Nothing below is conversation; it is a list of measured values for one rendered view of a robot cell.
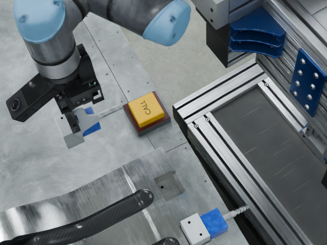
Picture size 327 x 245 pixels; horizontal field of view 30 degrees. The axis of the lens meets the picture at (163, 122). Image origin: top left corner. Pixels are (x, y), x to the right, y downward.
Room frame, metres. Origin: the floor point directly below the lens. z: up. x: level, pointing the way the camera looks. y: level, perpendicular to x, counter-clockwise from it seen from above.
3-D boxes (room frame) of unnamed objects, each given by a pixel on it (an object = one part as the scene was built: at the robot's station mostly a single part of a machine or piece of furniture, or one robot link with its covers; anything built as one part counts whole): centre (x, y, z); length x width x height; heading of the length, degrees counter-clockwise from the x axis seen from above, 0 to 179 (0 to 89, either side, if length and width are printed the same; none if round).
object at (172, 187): (0.46, 0.00, 0.87); 0.05 x 0.05 x 0.04; 20
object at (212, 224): (0.37, -0.08, 0.89); 0.13 x 0.05 x 0.05; 110
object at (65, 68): (0.60, 0.16, 1.17); 0.08 x 0.08 x 0.05
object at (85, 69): (0.60, 0.15, 1.09); 0.09 x 0.08 x 0.12; 110
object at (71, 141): (0.60, 0.14, 0.93); 0.13 x 0.05 x 0.05; 110
